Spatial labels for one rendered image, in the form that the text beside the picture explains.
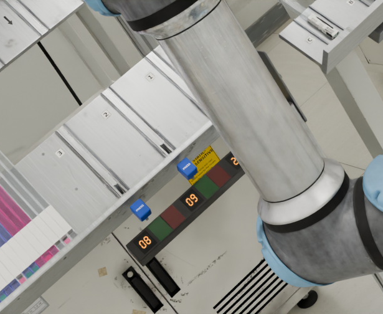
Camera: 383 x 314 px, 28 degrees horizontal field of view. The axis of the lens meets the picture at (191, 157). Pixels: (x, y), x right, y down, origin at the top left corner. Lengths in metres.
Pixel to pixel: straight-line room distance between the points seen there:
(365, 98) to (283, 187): 0.83
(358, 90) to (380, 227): 0.82
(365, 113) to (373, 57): 1.01
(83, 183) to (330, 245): 0.59
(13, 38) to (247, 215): 0.68
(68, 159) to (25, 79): 1.90
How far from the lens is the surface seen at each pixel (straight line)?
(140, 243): 1.35
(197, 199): 1.36
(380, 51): 2.65
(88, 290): 1.73
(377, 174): 0.91
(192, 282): 1.83
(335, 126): 2.71
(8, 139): 3.31
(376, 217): 0.90
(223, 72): 0.83
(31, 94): 3.31
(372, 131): 1.73
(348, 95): 1.69
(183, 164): 1.37
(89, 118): 1.45
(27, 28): 1.57
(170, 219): 1.36
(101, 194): 1.38
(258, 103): 0.85
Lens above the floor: 1.27
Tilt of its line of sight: 24 degrees down
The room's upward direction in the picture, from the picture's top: 36 degrees counter-clockwise
